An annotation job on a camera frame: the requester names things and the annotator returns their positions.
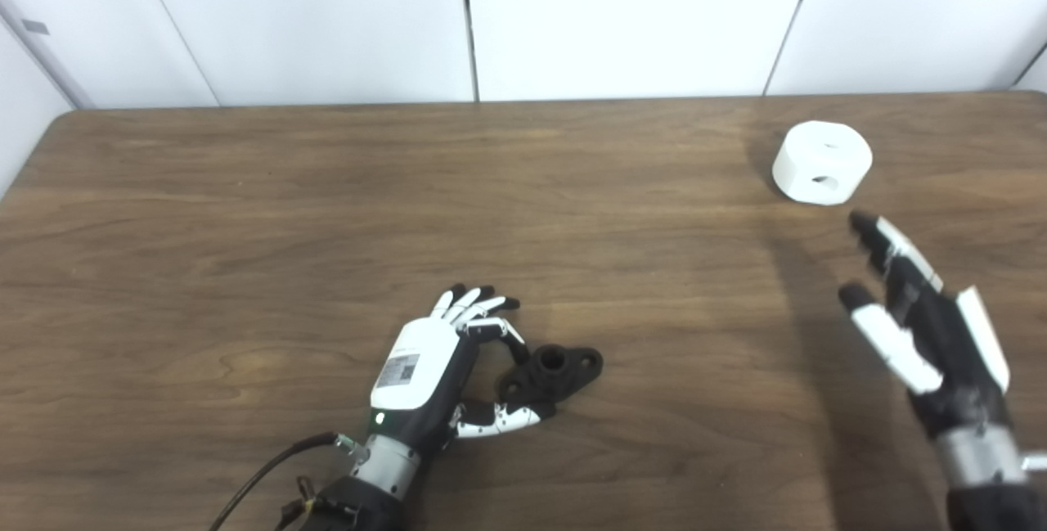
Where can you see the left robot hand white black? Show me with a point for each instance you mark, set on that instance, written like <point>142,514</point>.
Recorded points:
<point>417,359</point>

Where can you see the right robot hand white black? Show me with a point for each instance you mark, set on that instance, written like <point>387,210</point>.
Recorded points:
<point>941,343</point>

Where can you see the black flanged holder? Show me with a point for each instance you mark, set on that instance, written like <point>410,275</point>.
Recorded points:
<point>564,371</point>

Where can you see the round white piece with holes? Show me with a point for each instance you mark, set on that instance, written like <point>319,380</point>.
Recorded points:
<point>818,155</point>

